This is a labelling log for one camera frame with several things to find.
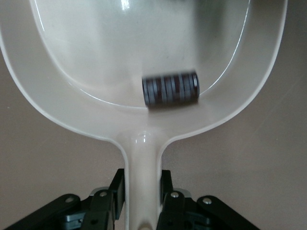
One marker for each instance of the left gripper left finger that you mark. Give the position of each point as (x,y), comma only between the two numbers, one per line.
(118,194)

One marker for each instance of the dark cylindrical capacitor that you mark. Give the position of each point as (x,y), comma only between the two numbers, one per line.
(171,89)

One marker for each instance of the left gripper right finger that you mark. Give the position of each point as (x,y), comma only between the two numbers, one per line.
(175,208)

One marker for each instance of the beige plastic dustpan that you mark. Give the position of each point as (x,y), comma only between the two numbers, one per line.
(96,72)

